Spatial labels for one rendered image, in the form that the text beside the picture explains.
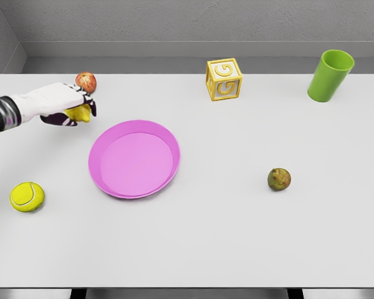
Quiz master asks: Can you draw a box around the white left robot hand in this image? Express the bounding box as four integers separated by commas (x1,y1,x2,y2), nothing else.
31,82,98,127

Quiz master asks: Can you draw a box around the yellow lemon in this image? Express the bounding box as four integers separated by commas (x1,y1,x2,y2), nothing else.
64,104,92,123

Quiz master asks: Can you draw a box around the pink round plate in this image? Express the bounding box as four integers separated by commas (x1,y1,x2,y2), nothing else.
88,120,181,200

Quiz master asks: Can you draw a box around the red apple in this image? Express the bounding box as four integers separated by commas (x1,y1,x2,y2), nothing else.
75,72,98,93

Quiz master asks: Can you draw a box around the yellow tennis ball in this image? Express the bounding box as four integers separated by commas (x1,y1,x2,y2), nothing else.
9,181,46,214

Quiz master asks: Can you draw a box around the yellow letter G block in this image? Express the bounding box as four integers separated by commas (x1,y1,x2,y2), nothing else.
205,57,244,102

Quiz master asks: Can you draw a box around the brownish green pear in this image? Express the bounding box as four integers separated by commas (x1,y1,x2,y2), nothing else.
267,167,292,192

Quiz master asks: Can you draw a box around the green plastic cup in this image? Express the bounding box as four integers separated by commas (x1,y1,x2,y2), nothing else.
307,49,355,103

